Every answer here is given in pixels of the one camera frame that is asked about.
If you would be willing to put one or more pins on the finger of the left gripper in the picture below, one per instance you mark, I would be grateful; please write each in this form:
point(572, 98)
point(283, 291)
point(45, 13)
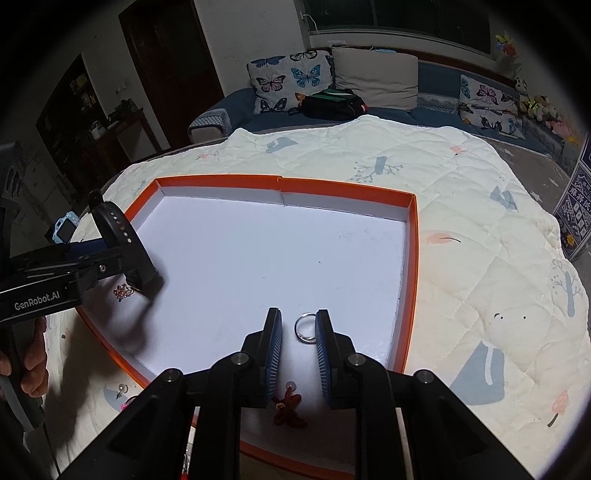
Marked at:
point(87, 248)
point(90, 274)

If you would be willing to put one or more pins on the dark wooden side table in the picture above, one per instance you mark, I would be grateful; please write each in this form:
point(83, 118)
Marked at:
point(124, 139)

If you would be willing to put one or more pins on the black smart band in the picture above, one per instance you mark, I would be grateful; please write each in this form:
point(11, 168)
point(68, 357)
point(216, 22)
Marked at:
point(117, 233)

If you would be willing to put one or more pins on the person's left hand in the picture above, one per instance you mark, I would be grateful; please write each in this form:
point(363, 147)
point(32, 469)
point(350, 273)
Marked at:
point(35, 379)

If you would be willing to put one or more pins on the blue toy camera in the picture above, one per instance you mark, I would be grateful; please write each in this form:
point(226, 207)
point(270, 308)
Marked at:
point(65, 227)

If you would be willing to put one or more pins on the white quilted blanket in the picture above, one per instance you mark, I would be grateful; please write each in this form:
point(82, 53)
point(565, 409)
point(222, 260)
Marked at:
point(501, 313)

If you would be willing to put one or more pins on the plush toys pile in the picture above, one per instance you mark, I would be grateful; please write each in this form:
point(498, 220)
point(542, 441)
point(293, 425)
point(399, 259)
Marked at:
point(539, 109)

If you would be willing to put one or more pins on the orange shallow tray box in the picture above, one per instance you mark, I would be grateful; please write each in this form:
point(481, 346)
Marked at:
point(230, 247)

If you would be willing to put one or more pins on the blue sofa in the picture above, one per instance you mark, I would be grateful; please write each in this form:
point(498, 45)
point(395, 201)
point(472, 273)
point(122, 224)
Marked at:
point(439, 95)

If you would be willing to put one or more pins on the small butterfly pillow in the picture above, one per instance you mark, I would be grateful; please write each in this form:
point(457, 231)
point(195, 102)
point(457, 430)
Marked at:
point(488, 108)

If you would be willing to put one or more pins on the pearl stud earring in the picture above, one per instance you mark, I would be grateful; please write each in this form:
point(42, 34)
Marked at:
point(122, 390)

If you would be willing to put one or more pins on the blue white printed box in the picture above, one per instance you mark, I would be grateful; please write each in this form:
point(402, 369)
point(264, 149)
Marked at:
point(573, 211)

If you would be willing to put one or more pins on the colourful pinwheel flower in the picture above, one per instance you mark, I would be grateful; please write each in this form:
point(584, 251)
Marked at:
point(507, 59)

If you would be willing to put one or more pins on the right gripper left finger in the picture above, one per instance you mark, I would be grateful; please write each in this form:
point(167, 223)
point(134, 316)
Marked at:
point(263, 348)

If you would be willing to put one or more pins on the small silver ring red charm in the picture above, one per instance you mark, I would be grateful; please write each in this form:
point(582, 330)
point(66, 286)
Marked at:
point(298, 384)

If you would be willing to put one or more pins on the black backpack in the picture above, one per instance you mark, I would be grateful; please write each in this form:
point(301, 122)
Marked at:
point(330, 104)

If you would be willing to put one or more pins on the large butterfly pillow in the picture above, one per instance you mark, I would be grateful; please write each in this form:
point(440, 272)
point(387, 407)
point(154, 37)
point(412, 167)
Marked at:
point(280, 82)

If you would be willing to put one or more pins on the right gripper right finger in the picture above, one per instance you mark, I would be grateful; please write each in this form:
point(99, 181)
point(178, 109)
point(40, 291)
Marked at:
point(333, 350)

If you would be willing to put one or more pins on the beige cushion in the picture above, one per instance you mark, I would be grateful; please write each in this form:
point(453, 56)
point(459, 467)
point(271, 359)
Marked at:
point(381, 79)

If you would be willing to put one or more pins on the dark window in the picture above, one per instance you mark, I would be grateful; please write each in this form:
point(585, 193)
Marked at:
point(431, 26)

